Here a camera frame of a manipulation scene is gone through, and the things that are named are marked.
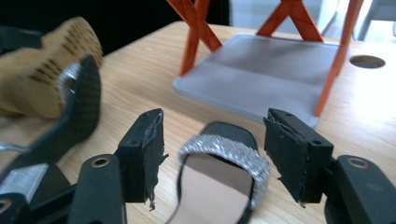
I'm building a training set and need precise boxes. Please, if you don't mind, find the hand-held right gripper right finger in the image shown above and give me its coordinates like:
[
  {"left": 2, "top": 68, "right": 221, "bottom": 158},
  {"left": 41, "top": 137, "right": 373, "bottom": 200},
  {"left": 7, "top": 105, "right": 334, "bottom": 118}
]
[{"left": 263, "top": 107, "right": 334, "bottom": 208}]

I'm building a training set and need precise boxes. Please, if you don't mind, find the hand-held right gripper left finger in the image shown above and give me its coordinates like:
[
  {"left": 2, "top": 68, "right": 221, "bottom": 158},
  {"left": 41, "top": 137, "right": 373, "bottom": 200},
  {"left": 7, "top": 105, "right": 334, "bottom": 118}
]
[{"left": 115, "top": 107, "right": 169, "bottom": 211}]

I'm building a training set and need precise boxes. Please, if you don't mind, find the black sandal with rhinestone strap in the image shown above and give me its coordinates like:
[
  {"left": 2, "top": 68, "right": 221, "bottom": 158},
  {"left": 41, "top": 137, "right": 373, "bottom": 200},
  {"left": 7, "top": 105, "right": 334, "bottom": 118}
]
[
  {"left": 166, "top": 120, "right": 271, "bottom": 224},
  {"left": 0, "top": 55, "right": 102, "bottom": 203}
]

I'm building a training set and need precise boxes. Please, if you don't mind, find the tan suede boot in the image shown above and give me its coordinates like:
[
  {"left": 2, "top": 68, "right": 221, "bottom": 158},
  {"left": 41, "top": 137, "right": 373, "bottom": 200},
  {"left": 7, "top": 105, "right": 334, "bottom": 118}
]
[{"left": 0, "top": 16, "right": 104, "bottom": 120}]

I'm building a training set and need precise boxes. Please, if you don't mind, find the dark curtain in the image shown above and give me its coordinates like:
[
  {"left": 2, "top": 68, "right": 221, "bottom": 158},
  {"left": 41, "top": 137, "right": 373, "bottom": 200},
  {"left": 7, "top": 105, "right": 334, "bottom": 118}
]
[{"left": 0, "top": 0, "right": 230, "bottom": 55}]

